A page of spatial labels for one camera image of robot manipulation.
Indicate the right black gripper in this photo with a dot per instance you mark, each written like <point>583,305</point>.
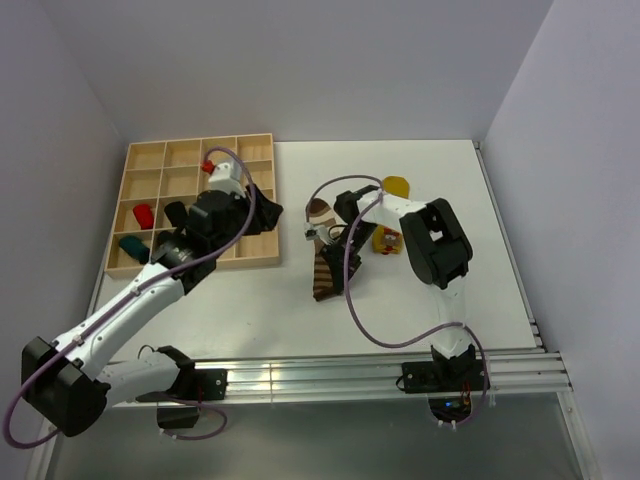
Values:
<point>337,263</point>

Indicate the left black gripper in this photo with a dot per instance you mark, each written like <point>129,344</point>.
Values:
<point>266,213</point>

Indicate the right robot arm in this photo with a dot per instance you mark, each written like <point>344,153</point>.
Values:
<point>439,254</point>

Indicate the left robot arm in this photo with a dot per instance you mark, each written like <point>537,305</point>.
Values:
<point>71,381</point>

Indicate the yellow cartoon sock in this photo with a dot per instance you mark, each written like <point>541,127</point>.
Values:
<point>386,241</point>

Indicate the black rolled sock upper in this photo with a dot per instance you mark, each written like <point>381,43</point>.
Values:
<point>176,213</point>

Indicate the wooden compartment tray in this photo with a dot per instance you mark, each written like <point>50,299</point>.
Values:
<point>160,172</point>

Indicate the red rolled sock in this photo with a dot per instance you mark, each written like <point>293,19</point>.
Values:
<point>144,216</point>

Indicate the teal rolled sock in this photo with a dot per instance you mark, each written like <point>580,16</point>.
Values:
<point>135,248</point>

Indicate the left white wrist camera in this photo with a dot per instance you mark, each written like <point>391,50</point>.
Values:
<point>224,177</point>

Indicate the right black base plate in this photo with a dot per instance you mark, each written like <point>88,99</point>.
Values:
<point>443,376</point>

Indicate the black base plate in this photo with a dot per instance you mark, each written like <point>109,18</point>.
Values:
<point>443,376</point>
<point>200,385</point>

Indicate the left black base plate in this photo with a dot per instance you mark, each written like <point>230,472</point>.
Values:
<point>200,385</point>

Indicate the aluminium front rail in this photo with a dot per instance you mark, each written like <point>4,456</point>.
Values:
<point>329,379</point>

